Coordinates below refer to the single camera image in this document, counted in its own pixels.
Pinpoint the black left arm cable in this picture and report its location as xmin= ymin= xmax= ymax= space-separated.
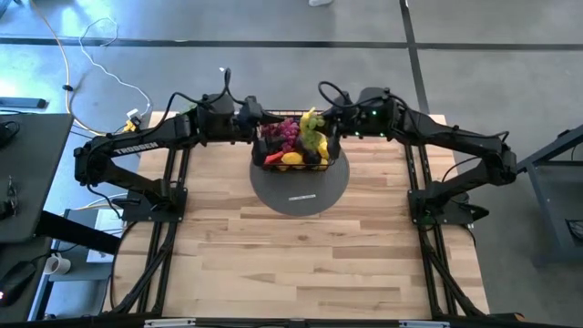
xmin=166 ymin=67 xmax=247 ymax=115

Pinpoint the black computer mouse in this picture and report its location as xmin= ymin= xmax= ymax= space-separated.
xmin=0 ymin=260 xmax=37 ymax=307

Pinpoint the white yellow power plug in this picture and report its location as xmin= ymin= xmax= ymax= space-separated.
xmin=121 ymin=108 xmax=143 ymax=134

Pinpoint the yellow floor cable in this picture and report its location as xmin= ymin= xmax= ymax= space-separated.
xmin=29 ymin=0 xmax=138 ymax=138

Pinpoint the grey round placemat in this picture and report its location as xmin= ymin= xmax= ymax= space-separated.
xmin=249 ymin=148 xmax=351 ymax=218

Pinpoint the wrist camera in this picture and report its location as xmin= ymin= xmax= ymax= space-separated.
xmin=239 ymin=95 xmax=265 ymax=123
xmin=332 ymin=89 xmax=355 ymax=110

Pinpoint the black desk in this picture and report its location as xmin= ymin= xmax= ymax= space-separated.
xmin=0 ymin=112 xmax=75 ymax=323

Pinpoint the black aluminium table frame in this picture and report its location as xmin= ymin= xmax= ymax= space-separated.
xmin=108 ymin=108 xmax=486 ymax=320

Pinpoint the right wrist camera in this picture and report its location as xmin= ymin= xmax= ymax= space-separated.
xmin=332 ymin=89 xmax=355 ymax=110

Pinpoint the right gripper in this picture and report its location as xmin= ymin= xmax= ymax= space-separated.
xmin=322 ymin=105 xmax=400 ymax=161

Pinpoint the white mug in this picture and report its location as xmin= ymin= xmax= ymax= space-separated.
xmin=43 ymin=252 xmax=73 ymax=276

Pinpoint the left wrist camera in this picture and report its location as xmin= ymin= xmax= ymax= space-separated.
xmin=239 ymin=95 xmax=265 ymax=123

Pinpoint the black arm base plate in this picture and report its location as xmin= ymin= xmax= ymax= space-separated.
xmin=407 ymin=189 xmax=491 ymax=227
xmin=121 ymin=186 xmax=188 ymax=224

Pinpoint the white paper sheet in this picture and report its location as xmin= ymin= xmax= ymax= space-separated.
xmin=86 ymin=208 xmax=127 ymax=264

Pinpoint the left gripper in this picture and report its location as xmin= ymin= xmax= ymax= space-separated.
xmin=232 ymin=113 xmax=284 ymax=168

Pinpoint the white floor cable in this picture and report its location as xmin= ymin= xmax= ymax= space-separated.
xmin=77 ymin=16 xmax=153 ymax=115

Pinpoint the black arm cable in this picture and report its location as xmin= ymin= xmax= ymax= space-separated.
xmin=166 ymin=67 xmax=247 ymax=115
xmin=317 ymin=80 xmax=354 ymax=109

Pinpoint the silver metal bracket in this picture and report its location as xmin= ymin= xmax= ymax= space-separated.
xmin=399 ymin=320 xmax=450 ymax=328
xmin=144 ymin=318 xmax=197 ymax=328

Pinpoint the black wire basket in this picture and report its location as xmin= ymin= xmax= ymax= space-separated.
xmin=251 ymin=108 xmax=342 ymax=173

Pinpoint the dark grey side table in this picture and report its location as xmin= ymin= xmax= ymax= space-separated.
xmin=503 ymin=123 xmax=583 ymax=268

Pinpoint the green grape bunch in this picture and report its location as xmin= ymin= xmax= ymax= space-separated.
xmin=300 ymin=116 xmax=327 ymax=151

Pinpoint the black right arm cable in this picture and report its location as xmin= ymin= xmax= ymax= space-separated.
xmin=317 ymin=80 xmax=354 ymax=109

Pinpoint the black flat bar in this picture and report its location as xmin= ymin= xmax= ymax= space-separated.
xmin=0 ymin=97 xmax=48 ymax=110

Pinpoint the pink grape bunch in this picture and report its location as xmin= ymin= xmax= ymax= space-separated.
xmin=278 ymin=117 xmax=302 ymax=154

